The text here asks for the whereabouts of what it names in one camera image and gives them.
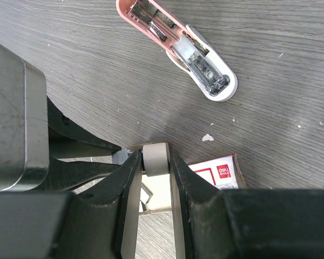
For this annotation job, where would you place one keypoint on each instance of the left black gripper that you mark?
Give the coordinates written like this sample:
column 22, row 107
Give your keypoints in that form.
column 24, row 146

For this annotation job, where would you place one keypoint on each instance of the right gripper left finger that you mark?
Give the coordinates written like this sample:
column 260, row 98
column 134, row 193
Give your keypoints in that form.
column 102, row 222

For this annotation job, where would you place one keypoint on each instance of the red white staple box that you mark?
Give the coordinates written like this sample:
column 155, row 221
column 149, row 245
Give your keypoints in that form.
column 223, row 173

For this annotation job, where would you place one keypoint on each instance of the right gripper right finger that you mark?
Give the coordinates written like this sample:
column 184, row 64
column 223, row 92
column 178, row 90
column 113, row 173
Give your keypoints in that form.
column 243, row 223

